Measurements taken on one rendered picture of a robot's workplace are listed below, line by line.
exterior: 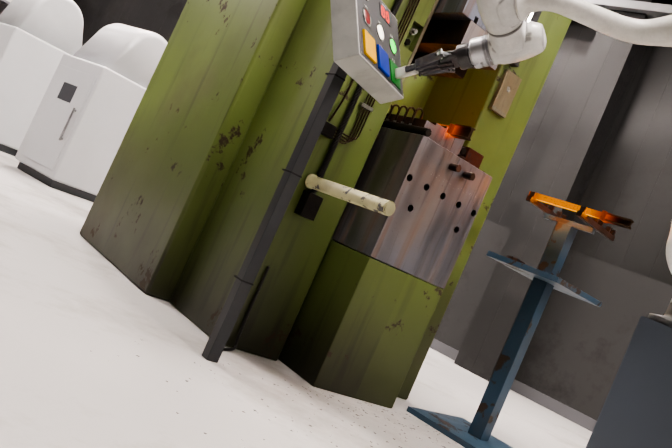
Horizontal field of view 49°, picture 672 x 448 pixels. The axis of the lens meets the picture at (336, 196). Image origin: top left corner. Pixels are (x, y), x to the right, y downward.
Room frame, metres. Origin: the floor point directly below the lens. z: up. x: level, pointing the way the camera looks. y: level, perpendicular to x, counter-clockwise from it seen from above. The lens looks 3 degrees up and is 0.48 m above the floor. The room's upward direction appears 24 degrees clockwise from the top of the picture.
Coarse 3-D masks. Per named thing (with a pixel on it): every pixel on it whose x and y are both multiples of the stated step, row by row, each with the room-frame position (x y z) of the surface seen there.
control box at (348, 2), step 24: (336, 0) 2.07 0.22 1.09; (360, 0) 2.07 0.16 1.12; (336, 24) 2.05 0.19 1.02; (360, 24) 2.04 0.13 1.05; (384, 24) 2.23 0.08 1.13; (336, 48) 2.04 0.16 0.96; (360, 48) 2.01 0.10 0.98; (384, 48) 2.20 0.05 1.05; (360, 72) 2.10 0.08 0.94; (384, 96) 2.27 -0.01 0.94
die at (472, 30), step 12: (432, 24) 2.72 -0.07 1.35; (444, 24) 2.66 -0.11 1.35; (456, 24) 2.61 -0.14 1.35; (468, 24) 2.56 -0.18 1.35; (432, 36) 2.69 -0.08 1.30; (444, 36) 2.64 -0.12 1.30; (456, 36) 2.59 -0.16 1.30; (468, 36) 2.57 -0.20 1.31; (420, 48) 2.80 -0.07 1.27; (432, 48) 2.74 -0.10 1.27; (444, 48) 2.68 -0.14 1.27
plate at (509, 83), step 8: (504, 72) 2.88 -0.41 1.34; (512, 72) 2.88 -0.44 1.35; (504, 80) 2.87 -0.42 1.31; (512, 80) 2.89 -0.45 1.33; (520, 80) 2.92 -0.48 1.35; (504, 88) 2.88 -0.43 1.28; (512, 88) 2.90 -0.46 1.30; (496, 96) 2.87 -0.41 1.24; (504, 96) 2.89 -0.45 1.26; (512, 96) 2.91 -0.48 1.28; (496, 104) 2.88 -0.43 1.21; (504, 104) 2.90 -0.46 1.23; (496, 112) 2.89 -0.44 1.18; (504, 112) 2.91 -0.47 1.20
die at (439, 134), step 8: (392, 120) 2.70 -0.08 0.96; (400, 120) 2.67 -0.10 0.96; (408, 120) 2.63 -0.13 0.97; (416, 120) 2.60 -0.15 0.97; (424, 120) 2.57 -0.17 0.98; (432, 128) 2.58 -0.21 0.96; (440, 128) 2.60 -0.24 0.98; (432, 136) 2.59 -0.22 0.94; (440, 136) 2.61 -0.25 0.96; (448, 136) 2.63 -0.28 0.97; (440, 144) 2.61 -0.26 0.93; (448, 144) 2.63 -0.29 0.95; (456, 144) 2.65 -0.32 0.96; (456, 152) 2.66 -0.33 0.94
